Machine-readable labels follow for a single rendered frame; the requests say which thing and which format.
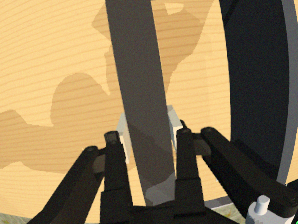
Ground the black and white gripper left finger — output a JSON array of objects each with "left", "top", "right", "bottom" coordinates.
[{"left": 26, "top": 113, "right": 133, "bottom": 224}]

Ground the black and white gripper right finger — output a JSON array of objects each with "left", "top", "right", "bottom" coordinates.
[{"left": 167, "top": 104, "right": 298, "bottom": 224}]

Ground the black rectangular bar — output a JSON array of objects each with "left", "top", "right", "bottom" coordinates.
[{"left": 105, "top": 0, "right": 176, "bottom": 206}]

